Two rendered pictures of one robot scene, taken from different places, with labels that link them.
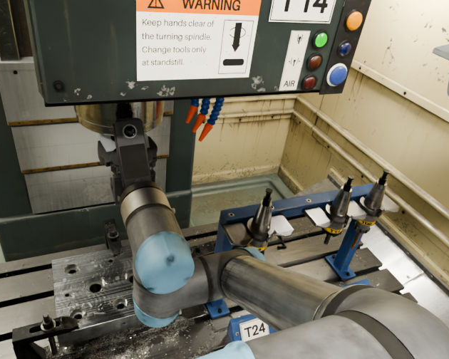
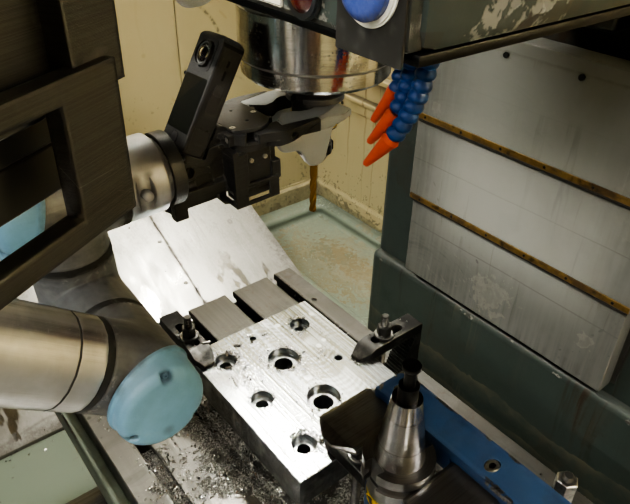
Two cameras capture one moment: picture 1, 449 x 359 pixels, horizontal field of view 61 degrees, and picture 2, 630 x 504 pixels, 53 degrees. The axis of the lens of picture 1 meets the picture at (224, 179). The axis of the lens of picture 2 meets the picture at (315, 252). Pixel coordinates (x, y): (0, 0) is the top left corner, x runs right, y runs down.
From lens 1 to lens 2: 0.68 m
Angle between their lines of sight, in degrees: 63
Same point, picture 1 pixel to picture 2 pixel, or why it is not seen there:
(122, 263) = (342, 373)
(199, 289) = not seen: hidden behind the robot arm
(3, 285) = (274, 299)
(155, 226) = not seen: hidden behind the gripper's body
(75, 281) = (279, 336)
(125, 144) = (193, 71)
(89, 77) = not seen: outside the picture
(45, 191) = (427, 244)
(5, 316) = (232, 321)
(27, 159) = (420, 179)
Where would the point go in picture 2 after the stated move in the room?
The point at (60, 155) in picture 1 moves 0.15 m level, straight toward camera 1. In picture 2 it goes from (458, 197) to (399, 222)
